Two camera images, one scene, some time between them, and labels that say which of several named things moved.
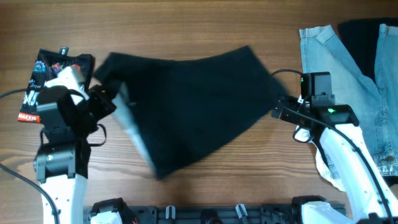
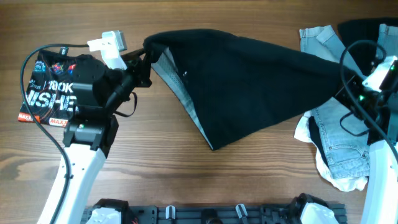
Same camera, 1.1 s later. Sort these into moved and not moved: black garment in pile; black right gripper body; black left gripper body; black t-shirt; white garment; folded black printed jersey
Moved: black t-shirt; black left gripper body; black right gripper body
Not moved: white garment; black garment in pile; folded black printed jersey
